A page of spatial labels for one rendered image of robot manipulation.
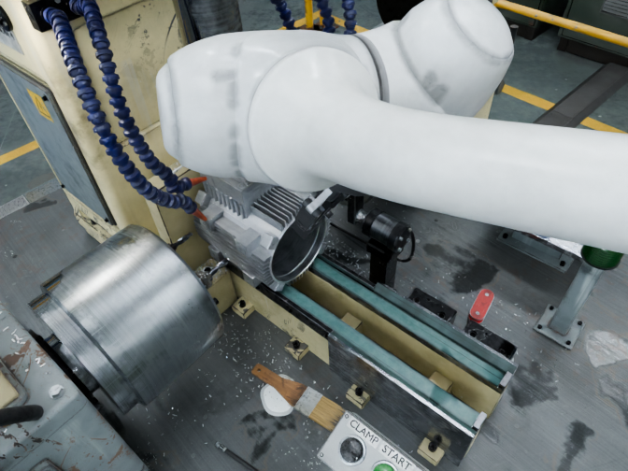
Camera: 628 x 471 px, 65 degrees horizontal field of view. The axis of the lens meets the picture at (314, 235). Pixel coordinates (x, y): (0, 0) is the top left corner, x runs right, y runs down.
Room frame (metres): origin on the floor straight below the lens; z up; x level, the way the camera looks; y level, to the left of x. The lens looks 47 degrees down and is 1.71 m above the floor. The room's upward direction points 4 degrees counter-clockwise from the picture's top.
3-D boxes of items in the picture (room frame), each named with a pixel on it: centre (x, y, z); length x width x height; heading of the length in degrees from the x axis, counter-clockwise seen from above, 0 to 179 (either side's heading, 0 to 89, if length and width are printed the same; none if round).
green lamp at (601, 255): (0.54, -0.50, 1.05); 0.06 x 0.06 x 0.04
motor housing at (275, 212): (0.69, 0.10, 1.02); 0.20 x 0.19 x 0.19; 46
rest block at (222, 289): (0.66, 0.23, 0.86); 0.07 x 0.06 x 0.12; 137
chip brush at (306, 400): (0.43, 0.06, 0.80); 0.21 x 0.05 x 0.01; 53
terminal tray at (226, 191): (0.72, 0.13, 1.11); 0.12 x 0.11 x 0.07; 46
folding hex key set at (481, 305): (0.60, -0.35, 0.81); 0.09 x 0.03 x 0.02; 144
